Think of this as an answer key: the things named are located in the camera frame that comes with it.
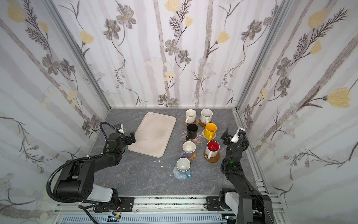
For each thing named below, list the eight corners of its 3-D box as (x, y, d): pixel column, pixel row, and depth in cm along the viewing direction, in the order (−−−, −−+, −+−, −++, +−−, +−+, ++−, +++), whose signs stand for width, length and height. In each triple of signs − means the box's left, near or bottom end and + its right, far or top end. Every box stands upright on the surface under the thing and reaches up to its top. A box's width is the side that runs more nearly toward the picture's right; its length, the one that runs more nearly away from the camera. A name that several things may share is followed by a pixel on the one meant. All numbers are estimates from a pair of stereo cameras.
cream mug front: (185, 127, 110) (185, 118, 101) (185, 117, 116) (185, 108, 108) (195, 127, 110) (196, 119, 101) (194, 118, 116) (195, 109, 108)
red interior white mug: (206, 160, 92) (208, 155, 85) (204, 146, 99) (206, 140, 92) (218, 161, 92) (221, 155, 85) (216, 146, 99) (219, 140, 92)
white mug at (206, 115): (201, 127, 109) (202, 120, 102) (199, 116, 117) (201, 108, 109) (211, 127, 109) (214, 120, 102) (209, 116, 117) (211, 108, 109)
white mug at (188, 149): (181, 160, 93) (181, 154, 85) (179, 149, 98) (179, 142, 91) (196, 157, 94) (197, 150, 87) (192, 146, 99) (193, 139, 92)
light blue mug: (176, 181, 84) (176, 175, 76) (176, 164, 91) (176, 157, 82) (190, 181, 84) (191, 175, 76) (189, 164, 91) (190, 157, 82)
